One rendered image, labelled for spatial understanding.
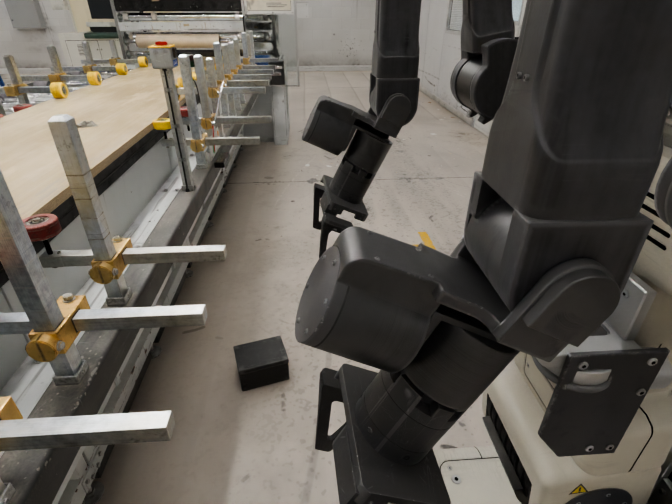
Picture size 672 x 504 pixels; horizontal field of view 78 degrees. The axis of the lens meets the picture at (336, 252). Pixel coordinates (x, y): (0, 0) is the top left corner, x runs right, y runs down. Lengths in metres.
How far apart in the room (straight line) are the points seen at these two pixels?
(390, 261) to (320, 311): 0.04
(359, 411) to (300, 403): 1.43
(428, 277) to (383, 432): 0.11
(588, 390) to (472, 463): 0.83
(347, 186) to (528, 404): 0.43
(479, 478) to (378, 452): 0.99
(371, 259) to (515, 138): 0.09
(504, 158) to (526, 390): 0.58
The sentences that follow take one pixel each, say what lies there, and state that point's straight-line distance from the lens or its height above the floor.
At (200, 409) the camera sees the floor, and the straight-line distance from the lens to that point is 1.78.
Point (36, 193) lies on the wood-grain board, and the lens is 1.38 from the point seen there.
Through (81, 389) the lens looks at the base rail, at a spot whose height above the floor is 0.70.
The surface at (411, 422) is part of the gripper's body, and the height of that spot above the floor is 1.11.
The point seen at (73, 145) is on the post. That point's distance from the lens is 1.00.
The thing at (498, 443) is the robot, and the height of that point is 0.71.
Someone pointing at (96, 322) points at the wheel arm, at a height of 0.81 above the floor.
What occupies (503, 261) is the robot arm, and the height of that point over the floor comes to 1.22.
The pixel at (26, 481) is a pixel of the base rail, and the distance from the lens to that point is 0.87.
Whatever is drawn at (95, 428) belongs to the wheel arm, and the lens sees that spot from 0.72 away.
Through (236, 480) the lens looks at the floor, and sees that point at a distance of 1.58.
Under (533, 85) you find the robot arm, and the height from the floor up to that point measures 1.30.
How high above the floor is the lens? 1.33
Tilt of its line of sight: 30 degrees down
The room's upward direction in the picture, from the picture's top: straight up
